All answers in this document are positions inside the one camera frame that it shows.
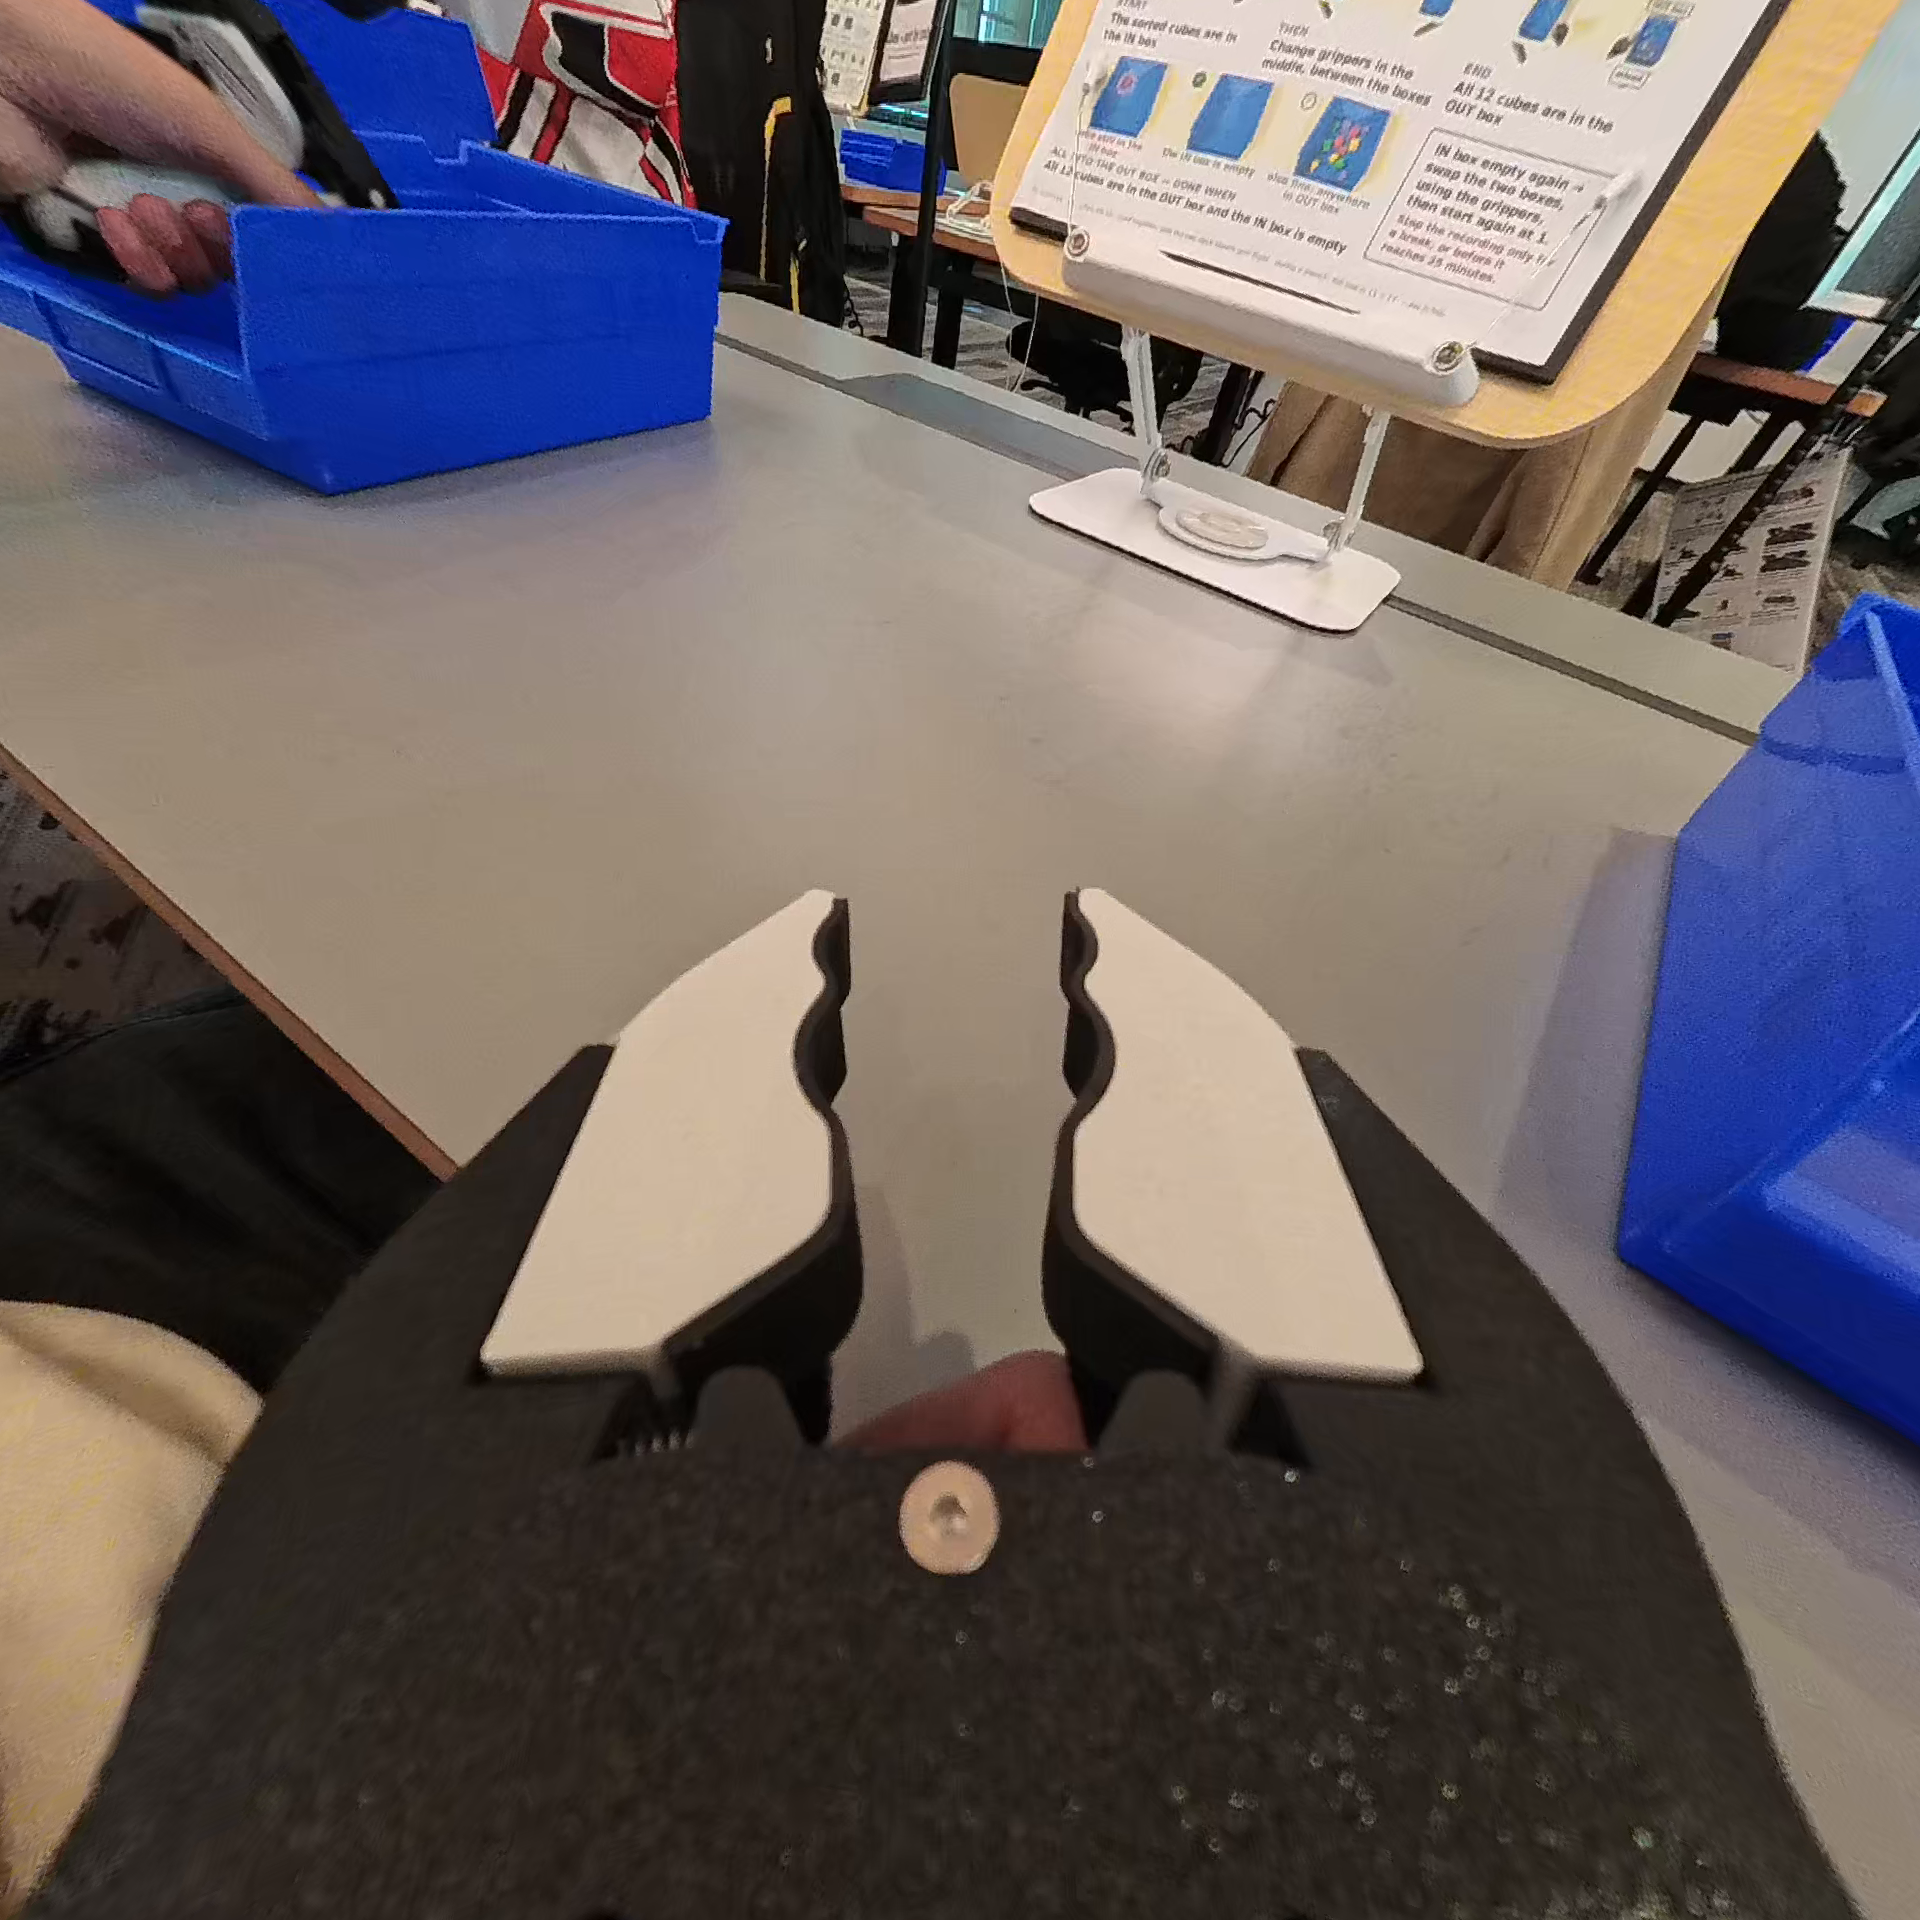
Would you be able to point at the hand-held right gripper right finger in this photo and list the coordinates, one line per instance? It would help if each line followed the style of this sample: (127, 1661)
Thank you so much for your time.
(1239, 1184)

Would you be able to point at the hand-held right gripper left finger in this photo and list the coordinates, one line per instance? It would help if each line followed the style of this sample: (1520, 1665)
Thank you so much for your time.
(675, 1184)

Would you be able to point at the blue plastic bin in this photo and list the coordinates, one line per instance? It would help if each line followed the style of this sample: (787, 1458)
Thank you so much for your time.
(893, 160)
(1800, 1051)
(405, 77)
(450, 344)

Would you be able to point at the person's left hand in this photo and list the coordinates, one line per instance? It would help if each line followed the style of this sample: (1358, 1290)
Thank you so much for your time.
(92, 105)

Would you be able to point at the person's dark trousers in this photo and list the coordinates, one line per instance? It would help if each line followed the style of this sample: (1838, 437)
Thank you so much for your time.
(179, 1173)

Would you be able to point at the tan fabric cover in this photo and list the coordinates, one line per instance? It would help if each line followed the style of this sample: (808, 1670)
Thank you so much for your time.
(1499, 483)

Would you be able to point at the printed instruction sheet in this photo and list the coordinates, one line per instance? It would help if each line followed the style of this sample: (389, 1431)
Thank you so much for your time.
(1350, 151)

